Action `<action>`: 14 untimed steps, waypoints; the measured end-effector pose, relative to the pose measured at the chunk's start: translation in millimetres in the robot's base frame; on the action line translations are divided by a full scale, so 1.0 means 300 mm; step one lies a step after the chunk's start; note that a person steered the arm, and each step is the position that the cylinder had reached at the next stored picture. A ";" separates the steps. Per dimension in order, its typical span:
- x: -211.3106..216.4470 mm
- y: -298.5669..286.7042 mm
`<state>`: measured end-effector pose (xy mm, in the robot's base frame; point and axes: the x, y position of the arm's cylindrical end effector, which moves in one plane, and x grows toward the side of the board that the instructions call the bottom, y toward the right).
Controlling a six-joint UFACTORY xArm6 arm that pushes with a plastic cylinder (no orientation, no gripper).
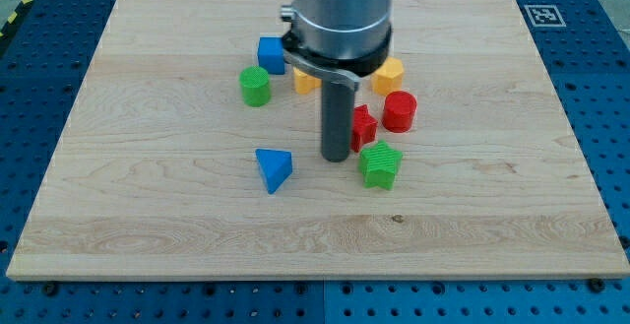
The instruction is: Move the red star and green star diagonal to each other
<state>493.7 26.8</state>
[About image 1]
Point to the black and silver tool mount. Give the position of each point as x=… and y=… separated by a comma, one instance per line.
x=337, y=45

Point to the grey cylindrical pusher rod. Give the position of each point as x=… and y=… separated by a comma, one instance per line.
x=337, y=104

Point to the red star block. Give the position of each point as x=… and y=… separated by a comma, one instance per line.
x=364, y=128

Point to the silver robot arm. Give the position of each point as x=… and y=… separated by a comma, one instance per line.
x=373, y=8

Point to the green star block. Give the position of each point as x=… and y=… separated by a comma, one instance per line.
x=379, y=165

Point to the yellow block behind rod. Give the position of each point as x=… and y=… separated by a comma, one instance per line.
x=304, y=83

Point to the yellow hexagon block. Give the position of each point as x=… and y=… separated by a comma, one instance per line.
x=388, y=77

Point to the red cylinder block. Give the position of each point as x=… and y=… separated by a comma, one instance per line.
x=399, y=111

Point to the blue cube block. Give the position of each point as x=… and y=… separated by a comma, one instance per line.
x=270, y=55

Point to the green cylinder block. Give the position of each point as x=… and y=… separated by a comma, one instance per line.
x=255, y=86

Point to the blue triangle block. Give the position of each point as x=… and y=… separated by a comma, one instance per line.
x=275, y=167

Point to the wooden board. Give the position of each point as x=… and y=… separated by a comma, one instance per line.
x=155, y=176

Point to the white fiducial marker tag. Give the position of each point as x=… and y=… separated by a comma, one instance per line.
x=544, y=16

